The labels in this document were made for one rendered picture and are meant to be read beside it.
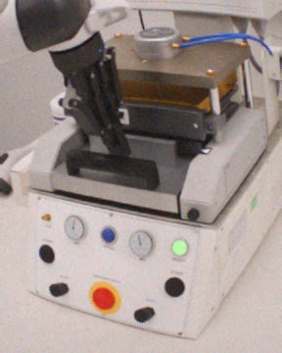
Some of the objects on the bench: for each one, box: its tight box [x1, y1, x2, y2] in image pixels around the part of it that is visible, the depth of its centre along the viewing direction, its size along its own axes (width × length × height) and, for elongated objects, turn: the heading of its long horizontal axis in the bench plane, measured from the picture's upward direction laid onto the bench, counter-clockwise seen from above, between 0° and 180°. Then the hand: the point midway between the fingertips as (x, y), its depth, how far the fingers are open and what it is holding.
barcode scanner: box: [0, 147, 35, 194], centre depth 149 cm, size 20×8×8 cm, turn 155°
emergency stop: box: [92, 287, 115, 310], centre depth 102 cm, size 2×4×4 cm, turn 73°
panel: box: [34, 193, 203, 337], centre depth 100 cm, size 2×30×19 cm, turn 73°
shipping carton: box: [11, 149, 35, 208], centre depth 141 cm, size 19×13×9 cm
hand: (114, 138), depth 99 cm, fingers closed
